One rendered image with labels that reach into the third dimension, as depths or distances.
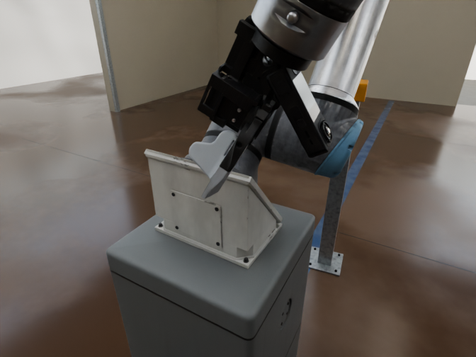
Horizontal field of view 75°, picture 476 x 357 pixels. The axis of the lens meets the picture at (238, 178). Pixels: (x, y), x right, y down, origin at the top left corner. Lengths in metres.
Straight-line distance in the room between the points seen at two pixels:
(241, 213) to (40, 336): 1.43
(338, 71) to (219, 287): 0.53
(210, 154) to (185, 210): 0.35
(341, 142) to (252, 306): 0.38
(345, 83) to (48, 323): 1.71
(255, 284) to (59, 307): 1.45
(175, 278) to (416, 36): 6.09
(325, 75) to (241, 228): 0.38
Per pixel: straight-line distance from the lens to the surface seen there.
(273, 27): 0.33
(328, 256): 1.99
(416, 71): 6.50
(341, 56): 0.77
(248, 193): 0.60
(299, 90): 0.37
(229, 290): 0.67
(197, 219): 0.72
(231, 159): 0.37
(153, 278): 0.73
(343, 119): 0.73
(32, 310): 2.04
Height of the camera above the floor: 1.34
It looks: 27 degrees down
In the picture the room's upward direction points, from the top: straight up
